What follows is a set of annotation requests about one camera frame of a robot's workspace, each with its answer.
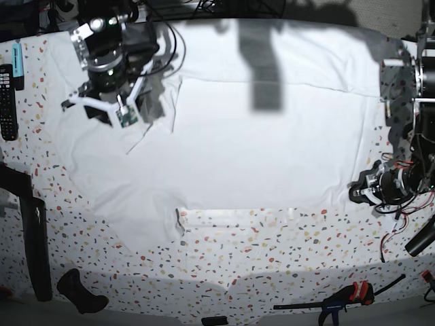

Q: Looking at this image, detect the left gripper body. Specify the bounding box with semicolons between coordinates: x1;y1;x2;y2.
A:
348;160;413;209

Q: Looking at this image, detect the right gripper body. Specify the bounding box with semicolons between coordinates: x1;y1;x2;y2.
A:
61;64;153;128

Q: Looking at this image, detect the white T-shirt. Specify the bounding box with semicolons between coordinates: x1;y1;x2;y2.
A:
46;20;395;251

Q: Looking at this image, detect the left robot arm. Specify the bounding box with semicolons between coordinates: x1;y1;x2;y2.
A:
349;1;434;214

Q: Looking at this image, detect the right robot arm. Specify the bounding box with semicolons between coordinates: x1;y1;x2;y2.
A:
62;1;160;128

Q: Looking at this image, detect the black cylinder tube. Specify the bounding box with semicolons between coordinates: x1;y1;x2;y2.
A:
405;216;434;257

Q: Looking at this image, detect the small red black connector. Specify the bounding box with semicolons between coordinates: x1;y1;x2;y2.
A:
421;270;433;283

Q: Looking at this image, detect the turquoise highlighter marker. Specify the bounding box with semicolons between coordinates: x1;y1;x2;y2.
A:
12;43;24;91

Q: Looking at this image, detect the black TV remote control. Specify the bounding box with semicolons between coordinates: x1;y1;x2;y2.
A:
0;64;18;141

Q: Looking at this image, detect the black orange bar clamp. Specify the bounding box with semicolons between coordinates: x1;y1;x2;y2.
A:
273;274;406;326

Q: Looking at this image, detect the terrazzo pattern table cloth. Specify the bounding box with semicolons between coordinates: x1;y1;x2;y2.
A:
1;34;434;325

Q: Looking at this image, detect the small black rectangular device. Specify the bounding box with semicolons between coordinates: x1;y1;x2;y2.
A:
201;316;228;326

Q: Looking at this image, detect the red black wire bundle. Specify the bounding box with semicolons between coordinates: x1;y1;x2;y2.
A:
379;152;435;263

